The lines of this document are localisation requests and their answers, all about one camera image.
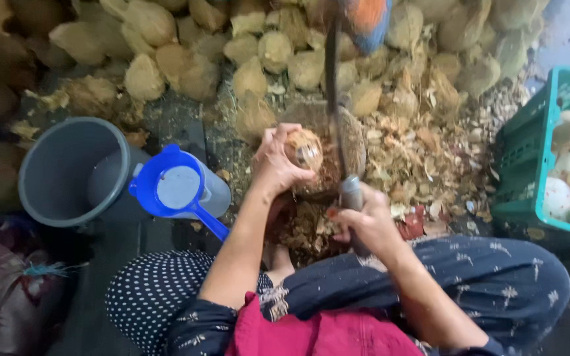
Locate person's left hand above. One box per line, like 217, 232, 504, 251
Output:
251, 123, 317, 199

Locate person's right hand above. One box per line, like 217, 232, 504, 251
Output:
327, 185, 405, 259

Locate brown fibrous coconut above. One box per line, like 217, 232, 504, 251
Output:
284, 128, 324, 175

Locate long machete with grey handle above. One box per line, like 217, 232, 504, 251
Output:
325, 14, 371, 259

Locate red scrap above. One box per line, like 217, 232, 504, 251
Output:
398, 205, 427, 241

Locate heap of coconut husk shavings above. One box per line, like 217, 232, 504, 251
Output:
265, 74, 528, 258

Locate round wooden chopping block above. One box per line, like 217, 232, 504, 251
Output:
279, 101, 368, 200

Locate clear jug with blue lid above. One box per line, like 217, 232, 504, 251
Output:
127, 144, 233, 242

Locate person's bare foot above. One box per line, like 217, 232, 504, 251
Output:
262, 237, 297, 287

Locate pile of husked coconuts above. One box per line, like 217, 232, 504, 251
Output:
0, 0, 550, 144

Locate person's red scarf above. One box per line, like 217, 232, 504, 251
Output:
225, 291, 427, 356

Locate person's dark floral tunic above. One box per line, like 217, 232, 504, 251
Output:
166, 235, 570, 356

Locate green plastic crate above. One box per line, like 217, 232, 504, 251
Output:
490, 66, 570, 248

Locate orange and blue cloth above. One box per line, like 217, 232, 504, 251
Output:
338, 0, 394, 56

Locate person's polka dot trousers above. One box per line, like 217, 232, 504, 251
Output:
105, 250, 275, 356

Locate grey plastic bucket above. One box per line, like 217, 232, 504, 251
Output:
18, 117, 153, 228

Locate brown patterned cloth sack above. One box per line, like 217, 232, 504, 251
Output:
0, 217, 85, 356

